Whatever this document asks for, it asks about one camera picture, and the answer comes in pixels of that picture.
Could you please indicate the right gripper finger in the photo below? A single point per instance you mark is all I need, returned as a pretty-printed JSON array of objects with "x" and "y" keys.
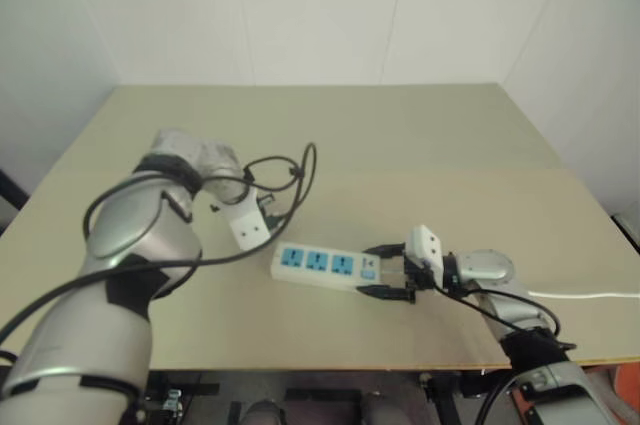
[
  {"x": 385, "y": 291},
  {"x": 386, "y": 249}
]

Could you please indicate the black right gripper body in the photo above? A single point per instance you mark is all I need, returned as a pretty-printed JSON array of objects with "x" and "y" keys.
[{"x": 416, "y": 276}]

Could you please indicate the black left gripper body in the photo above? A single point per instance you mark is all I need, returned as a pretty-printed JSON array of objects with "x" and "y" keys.
[{"x": 272, "y": 217}]

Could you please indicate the white power strip blue sockets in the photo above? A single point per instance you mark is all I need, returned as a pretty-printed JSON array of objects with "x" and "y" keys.
[{"x": 320, "y": 264}]

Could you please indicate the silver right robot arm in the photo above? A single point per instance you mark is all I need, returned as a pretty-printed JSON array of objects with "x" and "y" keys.
[{"x": 487, "y": 265}]

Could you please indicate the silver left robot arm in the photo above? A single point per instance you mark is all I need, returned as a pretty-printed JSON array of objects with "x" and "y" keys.
[{"x": 120, "y": 225}]

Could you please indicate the dark rounded shape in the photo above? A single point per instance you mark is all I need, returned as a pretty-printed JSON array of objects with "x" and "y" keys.
[{"x": 261, "y": 414}]

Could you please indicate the orange object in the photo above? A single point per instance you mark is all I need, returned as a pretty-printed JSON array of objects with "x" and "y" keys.
[{"x": 627, "y": 390}]

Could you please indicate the black object beside table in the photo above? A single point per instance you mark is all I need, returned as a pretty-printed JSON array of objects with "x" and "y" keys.
[{"x": 10, "y": 195}]

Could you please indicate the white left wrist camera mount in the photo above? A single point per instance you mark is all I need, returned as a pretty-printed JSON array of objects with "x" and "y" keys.
[{"x": 246, "y": 223}]

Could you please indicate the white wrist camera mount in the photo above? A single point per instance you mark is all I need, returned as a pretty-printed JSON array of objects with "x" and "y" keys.
[
  {"x": 424, "y": 244},
  {"x": 246, "y": 223}
]

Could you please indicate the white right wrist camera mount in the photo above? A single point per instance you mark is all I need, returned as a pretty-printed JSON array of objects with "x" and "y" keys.
[{"x": 424, "y": 244}]

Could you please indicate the black table frame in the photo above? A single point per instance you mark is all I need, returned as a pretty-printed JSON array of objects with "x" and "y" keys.
[{"x": 310, "y": 385}]

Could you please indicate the silver metal bracket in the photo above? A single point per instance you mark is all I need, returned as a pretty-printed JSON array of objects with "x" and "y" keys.
[{"x": 172, "y": 399}]

